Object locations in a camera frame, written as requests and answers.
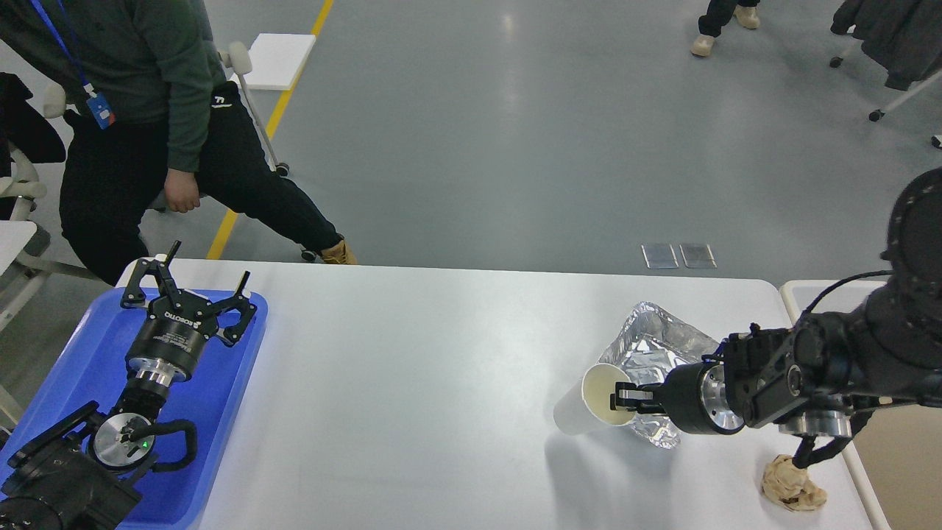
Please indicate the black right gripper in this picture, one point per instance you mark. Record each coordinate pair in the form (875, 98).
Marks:
(693, 396)

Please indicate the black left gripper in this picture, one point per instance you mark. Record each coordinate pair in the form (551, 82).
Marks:
(168, 336)

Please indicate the white paper cup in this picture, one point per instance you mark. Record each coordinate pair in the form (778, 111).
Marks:
(586, 406)

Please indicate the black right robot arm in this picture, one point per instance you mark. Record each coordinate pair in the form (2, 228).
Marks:
(756, 361)

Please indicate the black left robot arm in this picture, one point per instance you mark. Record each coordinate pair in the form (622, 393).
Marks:
(127, 431)

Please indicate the aluminium foil tray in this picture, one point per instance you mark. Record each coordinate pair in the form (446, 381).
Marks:
(651, 343)

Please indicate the blue plastic tray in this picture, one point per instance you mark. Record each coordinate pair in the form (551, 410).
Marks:
(92, 367)

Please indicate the left floor socket plate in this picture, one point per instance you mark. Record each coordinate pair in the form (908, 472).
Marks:
(659, 256)

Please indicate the floor socket plate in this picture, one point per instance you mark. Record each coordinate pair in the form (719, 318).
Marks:
(659, 256)
(698, 256)

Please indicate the right floor socket plate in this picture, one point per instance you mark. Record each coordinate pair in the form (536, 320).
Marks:
(698, 256)

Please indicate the crumpled brown paper ball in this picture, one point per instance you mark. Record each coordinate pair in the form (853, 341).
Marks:
(789, 487)

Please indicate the seated person green sweater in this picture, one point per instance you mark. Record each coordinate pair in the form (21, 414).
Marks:
(154, 115)

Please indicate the white chair at left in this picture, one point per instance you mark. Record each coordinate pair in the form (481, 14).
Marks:
(28, 139)

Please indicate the white board on floor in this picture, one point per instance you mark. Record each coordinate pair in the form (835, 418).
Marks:
(272, 62)

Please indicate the beige plastic bin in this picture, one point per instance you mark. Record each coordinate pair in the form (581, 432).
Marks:
(858, 348)

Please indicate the walking person dark trousers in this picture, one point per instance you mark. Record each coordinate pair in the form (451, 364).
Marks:
(718, 15)

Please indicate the coat rack with jackets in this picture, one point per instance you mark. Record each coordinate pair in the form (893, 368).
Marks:
(904, 37)

